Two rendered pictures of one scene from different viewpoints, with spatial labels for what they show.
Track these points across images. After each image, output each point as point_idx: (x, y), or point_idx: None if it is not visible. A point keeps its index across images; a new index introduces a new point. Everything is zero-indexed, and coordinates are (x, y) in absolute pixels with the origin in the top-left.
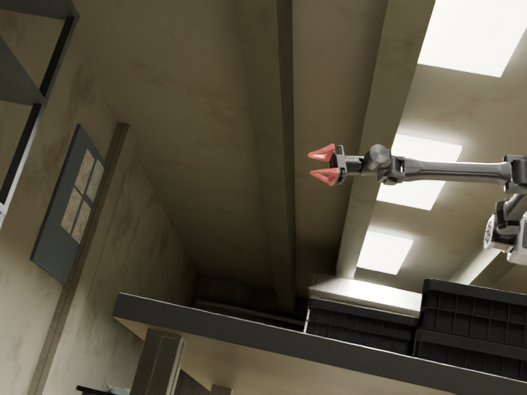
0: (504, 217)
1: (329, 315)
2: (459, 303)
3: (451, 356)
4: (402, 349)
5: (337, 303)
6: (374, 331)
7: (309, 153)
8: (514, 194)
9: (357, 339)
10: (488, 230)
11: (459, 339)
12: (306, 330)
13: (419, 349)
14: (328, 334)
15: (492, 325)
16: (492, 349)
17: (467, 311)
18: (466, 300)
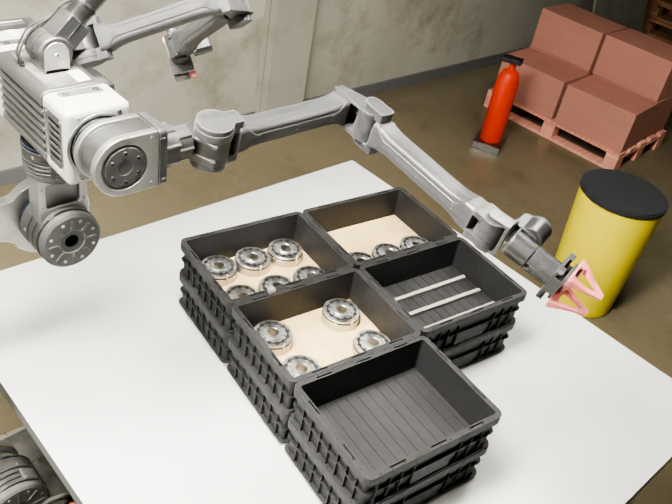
0: (240, 151)
1: (478, 407)
2: (503, 288)
3: None
4: (419, 367)
5: (481, 391)
6: (442, 378)
7: (603, 295)
8: (287, 123)
9: (449, 397)
10: (124, 162)
11: None
12: (479, 443)
13: (507, 331)
14: (470, 419)
15: (484, 283)
16: None
17: (498, 289)
18: (501, 283)
